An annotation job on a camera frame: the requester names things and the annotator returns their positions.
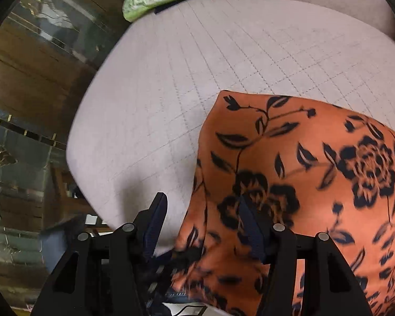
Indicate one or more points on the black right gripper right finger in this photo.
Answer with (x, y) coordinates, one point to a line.
(330, 287)

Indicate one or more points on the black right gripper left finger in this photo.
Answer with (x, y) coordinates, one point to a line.
(103, 274)

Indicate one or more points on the orange black floral garment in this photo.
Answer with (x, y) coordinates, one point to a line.
(309, 165)

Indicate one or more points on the dark wooden cabinet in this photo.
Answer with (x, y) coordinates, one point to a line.
(50, 50)

